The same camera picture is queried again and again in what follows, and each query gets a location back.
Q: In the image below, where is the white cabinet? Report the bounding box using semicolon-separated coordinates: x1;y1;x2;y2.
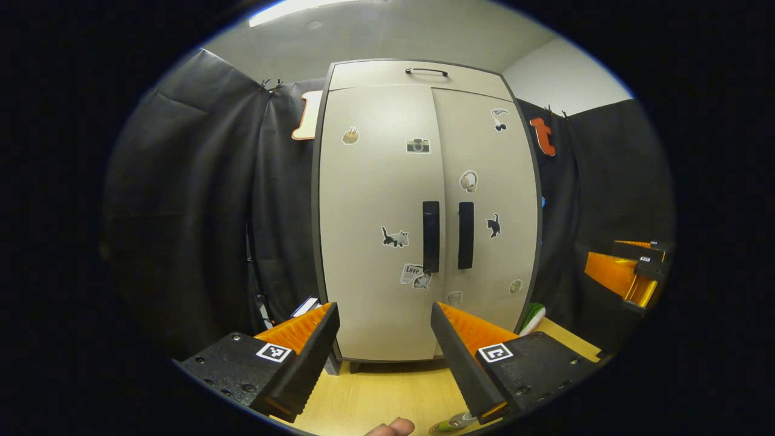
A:
311;58;544;373

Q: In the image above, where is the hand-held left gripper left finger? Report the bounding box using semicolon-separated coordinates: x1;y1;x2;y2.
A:
174;302;341;423

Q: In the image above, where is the ceiling light panel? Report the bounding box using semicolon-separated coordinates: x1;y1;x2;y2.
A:
248;0;389;28

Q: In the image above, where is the green and white toy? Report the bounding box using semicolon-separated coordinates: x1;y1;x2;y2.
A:
519;303;547;337

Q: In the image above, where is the white cabinet door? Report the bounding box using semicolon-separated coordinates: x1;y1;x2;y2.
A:
431;88;541;341
319;85;447;363

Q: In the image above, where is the white cabinet drawer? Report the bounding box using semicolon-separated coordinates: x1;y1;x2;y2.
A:
327;59;514;102

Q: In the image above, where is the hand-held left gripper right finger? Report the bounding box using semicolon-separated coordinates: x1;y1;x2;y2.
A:
430;302;600;424

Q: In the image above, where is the green label bottle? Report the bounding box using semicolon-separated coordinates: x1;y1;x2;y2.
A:
431;411;482;435

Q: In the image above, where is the black backdrop cloth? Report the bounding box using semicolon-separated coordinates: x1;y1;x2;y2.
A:
102;48;676;359

